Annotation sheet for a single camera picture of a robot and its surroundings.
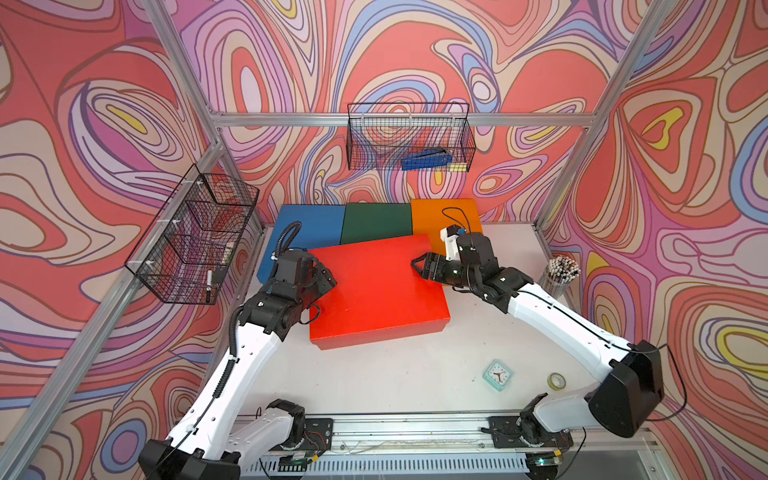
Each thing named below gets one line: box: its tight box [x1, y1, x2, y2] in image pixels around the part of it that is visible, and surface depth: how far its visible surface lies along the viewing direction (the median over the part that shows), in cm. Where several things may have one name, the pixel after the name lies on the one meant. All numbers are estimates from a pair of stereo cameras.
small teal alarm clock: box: [482, 359, 515, 392], surface depth 82 cm
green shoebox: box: [340, 203, 413, 245], surface depth 111 cm
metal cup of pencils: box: [542, 255, 581, 298], surface depth 86 cm
